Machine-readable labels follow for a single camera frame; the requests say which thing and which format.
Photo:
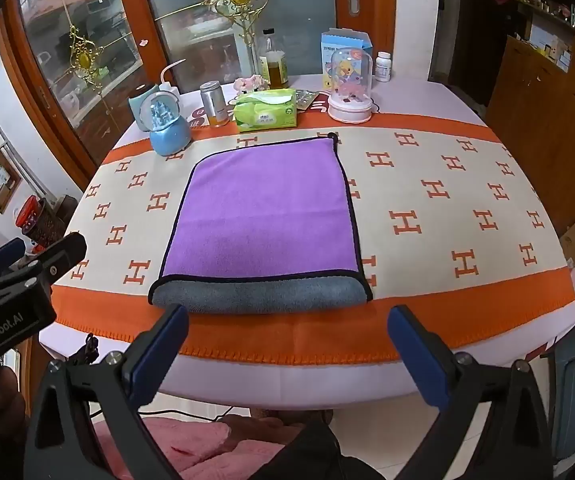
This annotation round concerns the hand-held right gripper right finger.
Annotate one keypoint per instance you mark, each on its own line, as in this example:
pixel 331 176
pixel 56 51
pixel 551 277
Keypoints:
pixel 420 360

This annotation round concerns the silver blister packs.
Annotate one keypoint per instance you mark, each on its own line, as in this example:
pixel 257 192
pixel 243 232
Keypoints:
pixel 306 97

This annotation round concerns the teal cup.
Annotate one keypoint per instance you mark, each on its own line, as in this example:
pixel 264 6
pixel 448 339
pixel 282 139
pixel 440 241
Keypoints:
pixel 140 102

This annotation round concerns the orange and beige printed blanket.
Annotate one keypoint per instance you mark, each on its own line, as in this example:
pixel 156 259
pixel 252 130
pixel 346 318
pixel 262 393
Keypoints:
pixel 442 200

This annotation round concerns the silver metal can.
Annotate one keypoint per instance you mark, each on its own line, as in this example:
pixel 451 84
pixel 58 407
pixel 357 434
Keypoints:
pixel 213 105

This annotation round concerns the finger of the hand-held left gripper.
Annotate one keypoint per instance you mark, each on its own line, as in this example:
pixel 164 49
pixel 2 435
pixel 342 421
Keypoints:
pixel 64 255
pixel 2 255

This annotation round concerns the red lid jar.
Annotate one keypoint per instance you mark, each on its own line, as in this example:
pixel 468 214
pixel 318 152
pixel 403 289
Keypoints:
pixel 29 215

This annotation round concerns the clear dome music box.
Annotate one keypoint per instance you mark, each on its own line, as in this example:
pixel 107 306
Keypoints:
pixel 350 105

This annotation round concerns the purple and grey towel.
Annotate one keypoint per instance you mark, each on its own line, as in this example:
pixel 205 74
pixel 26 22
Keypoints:
pixel 262 210

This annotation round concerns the person's black clothing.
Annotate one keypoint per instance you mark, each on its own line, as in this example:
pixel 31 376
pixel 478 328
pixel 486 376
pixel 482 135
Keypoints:
pixel 312 455

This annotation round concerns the green tissue pack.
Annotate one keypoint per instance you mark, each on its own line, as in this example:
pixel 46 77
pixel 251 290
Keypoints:
pixel 267 116

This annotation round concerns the blue and white carton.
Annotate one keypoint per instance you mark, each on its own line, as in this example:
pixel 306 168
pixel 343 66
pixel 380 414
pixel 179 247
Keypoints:
pixel 328 55

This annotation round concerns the wall shelf with small boxes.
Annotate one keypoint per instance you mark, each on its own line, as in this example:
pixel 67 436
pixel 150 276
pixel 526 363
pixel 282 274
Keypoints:
pixel 547 10

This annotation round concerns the wooden glass door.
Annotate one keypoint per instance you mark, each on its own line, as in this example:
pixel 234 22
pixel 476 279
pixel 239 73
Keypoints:
pixel 112 50

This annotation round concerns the frosted glass door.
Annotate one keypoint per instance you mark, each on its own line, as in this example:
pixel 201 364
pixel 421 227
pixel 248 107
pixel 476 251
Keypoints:
pixel 297 25

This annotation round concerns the blue snow globe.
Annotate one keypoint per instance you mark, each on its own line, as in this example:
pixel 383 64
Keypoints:
pixel 167 132

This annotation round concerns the small pink toy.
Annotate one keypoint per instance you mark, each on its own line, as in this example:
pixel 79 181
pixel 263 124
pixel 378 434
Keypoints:
pixel 250 81

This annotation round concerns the pink fluffy cushion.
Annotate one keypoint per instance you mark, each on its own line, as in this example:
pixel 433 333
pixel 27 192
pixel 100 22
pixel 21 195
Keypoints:
pixel 187 440

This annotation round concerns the white pill bottle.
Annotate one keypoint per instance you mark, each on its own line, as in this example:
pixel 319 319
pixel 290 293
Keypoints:
pixel 383 69

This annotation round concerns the brown wooden cabinet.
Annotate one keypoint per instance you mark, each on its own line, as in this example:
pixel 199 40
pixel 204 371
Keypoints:
pixel 542 125

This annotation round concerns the glass oil bottle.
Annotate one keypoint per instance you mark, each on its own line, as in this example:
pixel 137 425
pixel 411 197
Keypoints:
pixel 273 67

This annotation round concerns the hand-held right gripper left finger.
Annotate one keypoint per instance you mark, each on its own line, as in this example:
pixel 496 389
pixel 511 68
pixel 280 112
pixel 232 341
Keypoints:
pixel 160 355

